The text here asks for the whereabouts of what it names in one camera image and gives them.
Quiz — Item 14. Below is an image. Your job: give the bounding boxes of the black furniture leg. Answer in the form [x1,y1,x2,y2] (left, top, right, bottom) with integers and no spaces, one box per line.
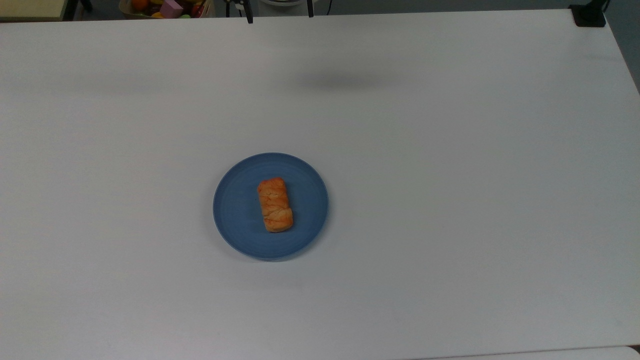
[64,0,94,20]

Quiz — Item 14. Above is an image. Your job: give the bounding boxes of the beige wooden desk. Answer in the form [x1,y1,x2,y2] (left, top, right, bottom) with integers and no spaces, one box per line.
[0,0,69,22]

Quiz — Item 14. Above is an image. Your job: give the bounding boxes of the black clamped camera pole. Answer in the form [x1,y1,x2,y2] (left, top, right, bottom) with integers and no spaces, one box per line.
[569,0,612,28]

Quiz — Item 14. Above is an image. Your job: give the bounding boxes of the round blue plate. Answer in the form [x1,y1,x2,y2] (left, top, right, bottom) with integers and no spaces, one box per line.
[212,152,330,261]

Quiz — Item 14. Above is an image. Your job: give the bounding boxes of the basket of toy fruits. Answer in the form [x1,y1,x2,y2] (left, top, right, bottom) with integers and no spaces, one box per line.
[118,0,216,20]

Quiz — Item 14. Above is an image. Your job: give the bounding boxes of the pink toy block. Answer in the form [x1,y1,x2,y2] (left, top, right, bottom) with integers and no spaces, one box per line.
[160,0,185,19]

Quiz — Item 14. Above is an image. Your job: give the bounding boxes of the golden brown bread roll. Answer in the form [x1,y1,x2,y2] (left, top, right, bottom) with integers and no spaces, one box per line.
[257,177,294,233]

